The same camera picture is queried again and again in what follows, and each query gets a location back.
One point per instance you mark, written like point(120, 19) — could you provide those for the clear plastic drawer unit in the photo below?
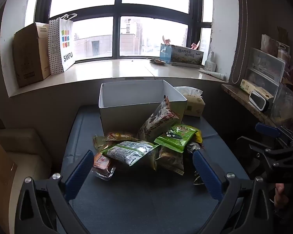
point(266, 65)

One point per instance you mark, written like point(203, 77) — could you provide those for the person's right hand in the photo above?
point(281, 196)

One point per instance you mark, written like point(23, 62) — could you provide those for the printed landscape carton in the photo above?
point(183, 56)

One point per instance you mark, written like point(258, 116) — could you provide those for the brown cardboard box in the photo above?
point(30, 56)

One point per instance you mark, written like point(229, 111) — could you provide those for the large white brown snack bag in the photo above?
point(158, 121)

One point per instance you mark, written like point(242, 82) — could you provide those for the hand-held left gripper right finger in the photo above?
point(207, 173)

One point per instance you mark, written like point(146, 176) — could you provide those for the white tube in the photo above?
point(213, 74)

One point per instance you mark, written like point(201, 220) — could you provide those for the black silver snack bag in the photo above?
point(194, 147)

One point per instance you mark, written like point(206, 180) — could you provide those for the clear yellow sausage packet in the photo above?
point(117, 136)

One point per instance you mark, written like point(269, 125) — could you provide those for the brown kraft snack packet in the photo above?
point(171, 160)

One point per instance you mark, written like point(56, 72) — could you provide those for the beige tissue pack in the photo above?
point(194, 104)

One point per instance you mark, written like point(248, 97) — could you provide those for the orange snack packet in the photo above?
point(102, 163)

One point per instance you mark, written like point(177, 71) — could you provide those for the stone side counter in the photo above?
point(241, 100)

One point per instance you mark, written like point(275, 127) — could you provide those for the green seaweed snack bag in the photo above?
point(177, 136)

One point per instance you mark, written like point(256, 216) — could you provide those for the green white snack packet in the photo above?
point(129, 152)

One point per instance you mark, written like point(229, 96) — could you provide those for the green white small carton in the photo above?
point(252, 87)

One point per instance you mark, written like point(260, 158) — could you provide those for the large cardboard box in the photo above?
point(1, 175)

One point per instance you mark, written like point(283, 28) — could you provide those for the white box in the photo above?
point(122, 117)

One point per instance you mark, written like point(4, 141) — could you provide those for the small brown flat packet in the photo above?
point(157, 61)

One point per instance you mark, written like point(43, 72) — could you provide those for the clear plastic bag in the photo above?
point(287, 107)

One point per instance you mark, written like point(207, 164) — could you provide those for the white refill pouch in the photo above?
point(210, 62)

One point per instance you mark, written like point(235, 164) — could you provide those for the white polka dot paper bag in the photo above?
point(63, 46)

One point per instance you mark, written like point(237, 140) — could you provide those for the yellow snack packet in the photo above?
point(198, 136)

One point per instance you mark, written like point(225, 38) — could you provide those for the white black device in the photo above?
point(258, 100)

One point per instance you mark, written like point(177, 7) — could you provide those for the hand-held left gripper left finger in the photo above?
point(79, 173)

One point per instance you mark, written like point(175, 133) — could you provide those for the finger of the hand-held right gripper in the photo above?
point(267, 128)
point(271, 153)

